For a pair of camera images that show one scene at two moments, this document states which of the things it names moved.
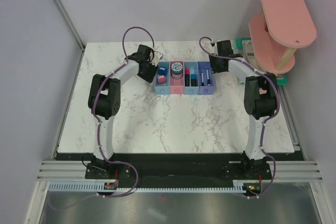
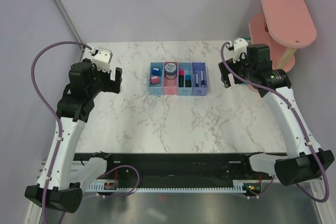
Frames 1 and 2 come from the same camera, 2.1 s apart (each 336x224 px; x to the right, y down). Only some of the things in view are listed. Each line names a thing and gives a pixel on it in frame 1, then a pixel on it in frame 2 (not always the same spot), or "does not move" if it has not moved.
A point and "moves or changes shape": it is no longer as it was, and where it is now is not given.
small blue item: [161, 71] moves or changes shape
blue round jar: [177, 70] to [170, 71]
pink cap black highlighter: [187, 77] to [181, 77]
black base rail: [177, 169] does not move
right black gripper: [214, 69] to [224, 72]
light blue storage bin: [193, 70] to [185, 79]
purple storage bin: [202, 66] to [200, 90]
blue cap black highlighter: [193, 81] to [188, 81]
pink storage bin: [177, 77] to [171, 87]
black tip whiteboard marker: [202, 84] to [197, 84]
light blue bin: [166, 87] to [156, 78]
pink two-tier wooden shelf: [284, 25] does not move
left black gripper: [150, 77] to [111, 85]
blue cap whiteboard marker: [208, 80] to [203, 83]
